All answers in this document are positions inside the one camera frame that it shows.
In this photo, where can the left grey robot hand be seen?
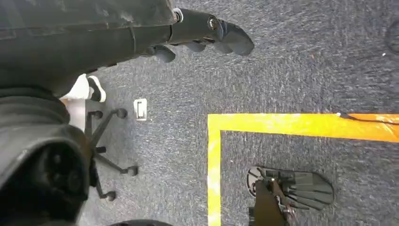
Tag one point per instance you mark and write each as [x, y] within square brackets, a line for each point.
[78, 37]

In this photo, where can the white shoe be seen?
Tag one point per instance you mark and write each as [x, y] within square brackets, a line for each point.
[79, 89]

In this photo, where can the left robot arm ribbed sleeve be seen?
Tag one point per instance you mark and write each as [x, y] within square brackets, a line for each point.
[28, 107]

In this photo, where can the black castor office chair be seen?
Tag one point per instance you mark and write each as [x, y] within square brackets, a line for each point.
[106, 124]

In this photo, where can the yellow floor tape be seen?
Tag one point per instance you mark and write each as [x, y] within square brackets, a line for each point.
[280, 124]

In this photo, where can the black robot foot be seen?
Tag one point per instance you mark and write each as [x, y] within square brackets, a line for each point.
[305, 190]

